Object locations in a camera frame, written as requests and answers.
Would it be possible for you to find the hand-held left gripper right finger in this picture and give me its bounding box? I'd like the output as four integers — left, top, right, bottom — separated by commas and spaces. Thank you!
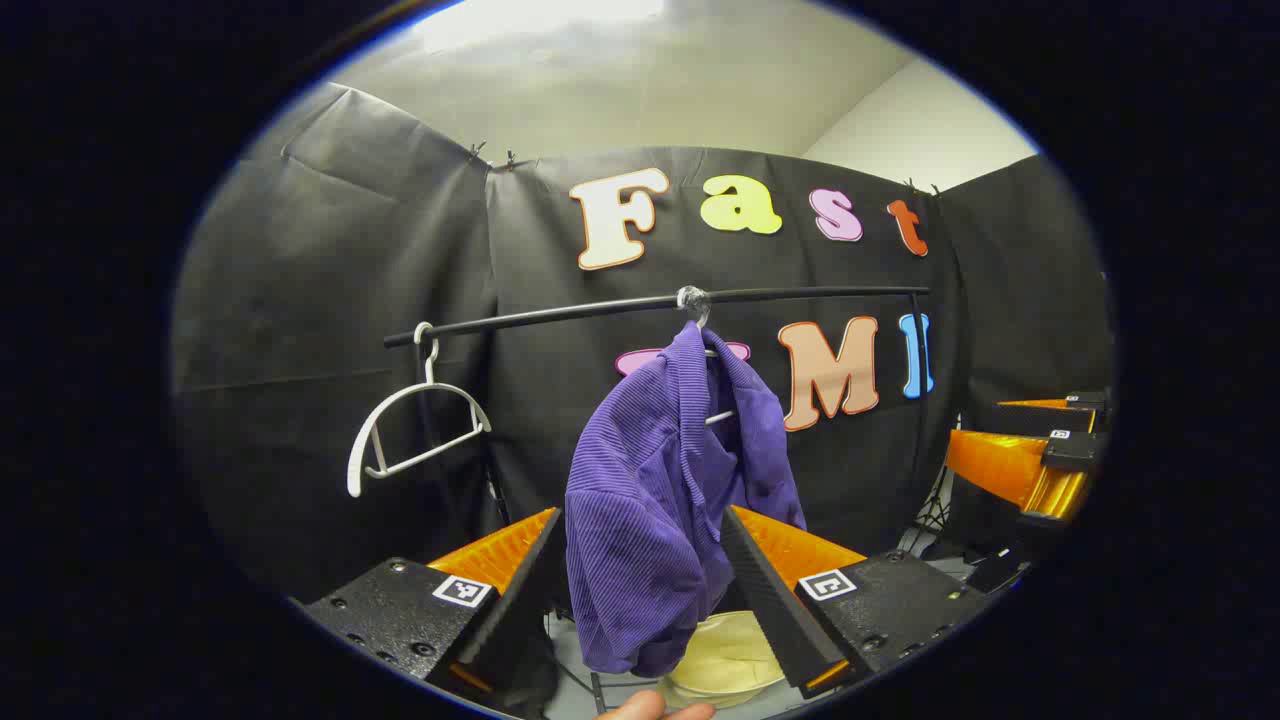
720, 505, 994, 700

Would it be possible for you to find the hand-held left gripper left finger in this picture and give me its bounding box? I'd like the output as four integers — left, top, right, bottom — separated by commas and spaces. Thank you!
300, 507, 567, 701

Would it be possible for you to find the cream round laundry hamper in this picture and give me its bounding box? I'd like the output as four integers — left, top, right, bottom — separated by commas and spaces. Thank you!
658, 611, 791, 712

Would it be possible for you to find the purple ribbed knit garment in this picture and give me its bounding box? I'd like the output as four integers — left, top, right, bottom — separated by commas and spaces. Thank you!
565, 322, 808, 679

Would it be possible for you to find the white plastic hanger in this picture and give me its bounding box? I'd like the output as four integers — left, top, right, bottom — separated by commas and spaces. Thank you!
346, 321, 493, 499
685, 300, 739, 427

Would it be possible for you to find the black clothes rack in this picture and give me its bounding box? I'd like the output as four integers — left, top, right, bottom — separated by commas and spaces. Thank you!
383, 285, 937, 531

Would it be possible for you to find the black tripod stand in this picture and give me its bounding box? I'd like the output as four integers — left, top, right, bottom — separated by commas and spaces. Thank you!
908, 468, 953, 553

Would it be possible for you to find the black backdrop cloth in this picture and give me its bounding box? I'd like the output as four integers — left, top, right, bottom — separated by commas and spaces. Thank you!
172, 82, 1116, 603

